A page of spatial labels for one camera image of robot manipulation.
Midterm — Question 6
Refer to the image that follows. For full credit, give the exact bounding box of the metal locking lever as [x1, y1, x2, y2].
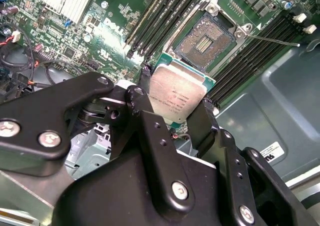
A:
[246, 33, 301, 48]

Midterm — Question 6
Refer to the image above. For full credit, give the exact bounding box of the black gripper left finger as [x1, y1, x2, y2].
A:
[0, 63, 196, 213]

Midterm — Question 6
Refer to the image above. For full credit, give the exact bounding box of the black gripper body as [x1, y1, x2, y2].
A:
[51, 97, 235, 226]

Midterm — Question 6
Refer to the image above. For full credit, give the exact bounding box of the silver CPU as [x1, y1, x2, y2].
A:
[147, 52, 217, 129]

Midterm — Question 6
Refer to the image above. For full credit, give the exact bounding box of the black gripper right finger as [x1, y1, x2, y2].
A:
[186, 98, 320, 226]

